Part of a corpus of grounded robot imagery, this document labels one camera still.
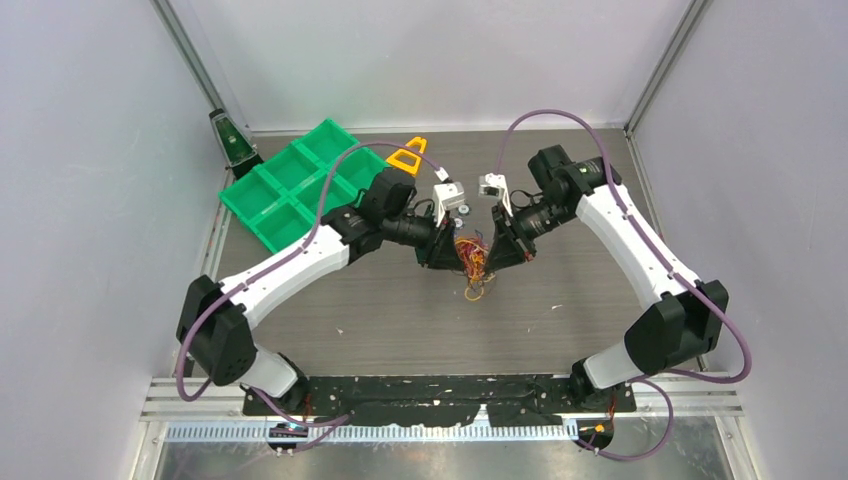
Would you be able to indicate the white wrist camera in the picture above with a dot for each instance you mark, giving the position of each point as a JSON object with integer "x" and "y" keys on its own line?
{"x": 448, "y": 196}
{"x": 494, "y": 186}

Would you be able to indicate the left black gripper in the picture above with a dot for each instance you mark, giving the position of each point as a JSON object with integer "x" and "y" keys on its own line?
{"x": 438, "y": 250}

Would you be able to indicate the green black corner device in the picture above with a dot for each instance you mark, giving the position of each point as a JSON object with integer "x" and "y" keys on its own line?
{"x": 241, "y": 154}

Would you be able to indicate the yellow triangular plastic piece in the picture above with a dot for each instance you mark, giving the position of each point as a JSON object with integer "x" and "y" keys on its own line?
{"x": 409, "y": 159}

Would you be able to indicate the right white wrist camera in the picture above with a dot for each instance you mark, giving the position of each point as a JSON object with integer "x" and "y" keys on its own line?
{"x": 494, "y": 186}

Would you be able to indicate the green compartment tray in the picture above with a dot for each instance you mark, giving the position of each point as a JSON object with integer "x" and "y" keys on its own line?
{"x": 277, "y": 200}

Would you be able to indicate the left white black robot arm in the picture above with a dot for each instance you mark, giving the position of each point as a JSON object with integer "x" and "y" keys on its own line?
{"x": 218, "y": 317}

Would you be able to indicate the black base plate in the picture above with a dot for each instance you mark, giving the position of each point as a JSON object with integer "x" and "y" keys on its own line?
{"x": 534, "y": 399}

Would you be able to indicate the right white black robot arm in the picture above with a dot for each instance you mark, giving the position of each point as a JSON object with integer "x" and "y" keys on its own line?
{"x": 680, "y": 311}

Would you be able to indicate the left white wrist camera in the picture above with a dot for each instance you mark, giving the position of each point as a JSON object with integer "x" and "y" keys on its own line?
{"x": 448, "y": 196}

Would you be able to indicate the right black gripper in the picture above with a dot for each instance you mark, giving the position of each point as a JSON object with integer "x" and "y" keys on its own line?
{"x": 509, "y": 247}

